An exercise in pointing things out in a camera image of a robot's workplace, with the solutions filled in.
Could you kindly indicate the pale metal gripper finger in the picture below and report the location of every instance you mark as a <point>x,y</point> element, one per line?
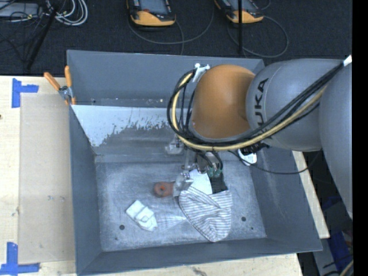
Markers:
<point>179,180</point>
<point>184,188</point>

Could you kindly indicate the white and black object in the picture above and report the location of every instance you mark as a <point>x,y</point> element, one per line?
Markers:
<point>202,183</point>

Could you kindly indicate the white striped cloth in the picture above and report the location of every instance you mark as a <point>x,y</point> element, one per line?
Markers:
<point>211,216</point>

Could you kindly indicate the white folded cloth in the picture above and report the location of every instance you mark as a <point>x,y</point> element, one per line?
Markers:
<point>142,215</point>

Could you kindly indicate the grey metal bin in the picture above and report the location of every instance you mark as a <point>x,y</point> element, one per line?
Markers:
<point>120,183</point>

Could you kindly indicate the pale flat board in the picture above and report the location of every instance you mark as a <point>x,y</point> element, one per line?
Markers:
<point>43,168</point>

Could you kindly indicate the black cylinder on white bracket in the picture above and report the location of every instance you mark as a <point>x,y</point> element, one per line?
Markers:
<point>247,155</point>

